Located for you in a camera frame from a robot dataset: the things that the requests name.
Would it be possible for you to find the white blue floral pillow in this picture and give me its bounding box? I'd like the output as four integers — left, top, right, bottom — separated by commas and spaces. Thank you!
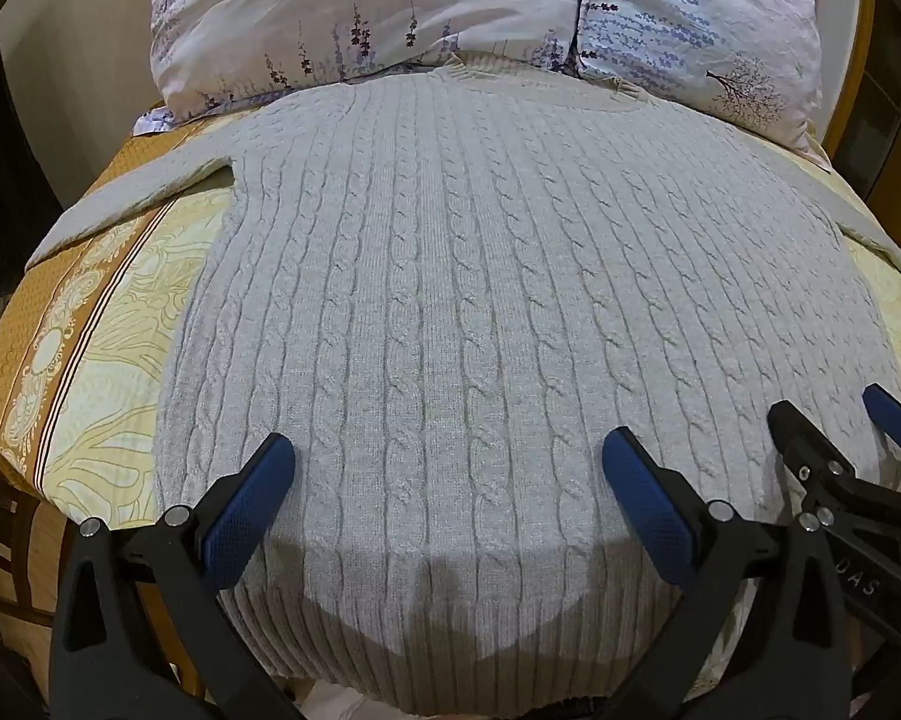
574, 0, 834, 166

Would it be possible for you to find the grey cable knit sweater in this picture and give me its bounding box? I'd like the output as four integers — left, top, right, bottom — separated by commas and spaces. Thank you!
26, 52, 901, 697

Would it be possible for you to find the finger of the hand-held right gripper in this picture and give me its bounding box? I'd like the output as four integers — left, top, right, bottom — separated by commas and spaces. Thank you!
861, 382, 901, 470
767, 400, 901, 535

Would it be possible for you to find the wooden bed headboard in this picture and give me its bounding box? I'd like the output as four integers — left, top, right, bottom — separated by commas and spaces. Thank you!
821, 0, 901, 256

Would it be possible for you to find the pink floral pillow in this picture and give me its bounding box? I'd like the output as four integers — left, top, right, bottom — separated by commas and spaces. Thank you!
131, 0, 585, 137

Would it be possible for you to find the dark cabinet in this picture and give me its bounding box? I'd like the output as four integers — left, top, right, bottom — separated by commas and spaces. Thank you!
0, 15, 72, 305

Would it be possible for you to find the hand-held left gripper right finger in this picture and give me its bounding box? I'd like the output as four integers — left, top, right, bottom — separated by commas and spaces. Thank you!
592, 426, 866, 720

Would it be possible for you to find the brown wooden furniture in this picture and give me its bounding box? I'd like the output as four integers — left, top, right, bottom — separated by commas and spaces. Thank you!
0, 431, 200, 702

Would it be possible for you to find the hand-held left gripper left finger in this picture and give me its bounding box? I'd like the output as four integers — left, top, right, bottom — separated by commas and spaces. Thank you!
49, 431, 324, 720

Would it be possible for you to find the yellow patterned bed sheet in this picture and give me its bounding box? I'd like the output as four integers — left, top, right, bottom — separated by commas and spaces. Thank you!
0, 116, 901, 695

